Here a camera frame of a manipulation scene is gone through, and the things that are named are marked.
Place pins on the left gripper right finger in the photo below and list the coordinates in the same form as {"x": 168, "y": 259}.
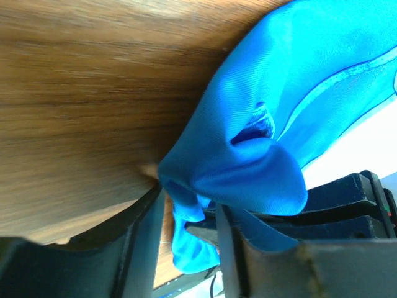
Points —
{"x": 258, "y": 261}

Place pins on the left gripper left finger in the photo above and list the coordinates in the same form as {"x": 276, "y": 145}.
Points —
{"x": 116, "y": 258}

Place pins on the blue cloth napkin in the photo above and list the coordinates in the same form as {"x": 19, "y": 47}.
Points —
{"x": 302, "y": 77}

